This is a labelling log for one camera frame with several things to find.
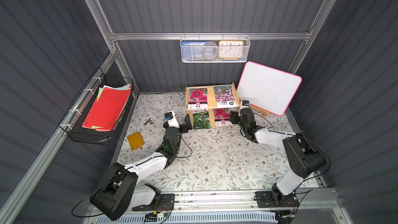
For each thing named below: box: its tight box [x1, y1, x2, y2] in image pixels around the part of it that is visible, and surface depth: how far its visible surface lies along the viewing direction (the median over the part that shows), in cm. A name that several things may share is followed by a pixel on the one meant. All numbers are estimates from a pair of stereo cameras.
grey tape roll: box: [202, 40, 219, 61], surface depth 90 cm
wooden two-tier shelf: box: [185, 82, 241, 130], surface depth 93 cm
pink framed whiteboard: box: [236, 61, 303, 117], surface depth 98 cm
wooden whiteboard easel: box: [248, 103, 271, 118], surface depth 107 cm
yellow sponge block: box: [126, 131, 146, 151], surface depth 96 cm
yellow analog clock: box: [218, 39, 245, 61], surface depth 91 cm
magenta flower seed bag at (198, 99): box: [188, 88, 209, 110], surface depth 91 cm
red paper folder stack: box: [81, 84, 133, 132], surface depth 74 cm
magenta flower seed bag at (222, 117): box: [213, 107, 233, 128], surface depth 105 cm
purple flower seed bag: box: [213, 85, 237, 109], surface depth 91 cm
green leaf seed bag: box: [192, 109, 212, 130], surface depth 104 cm
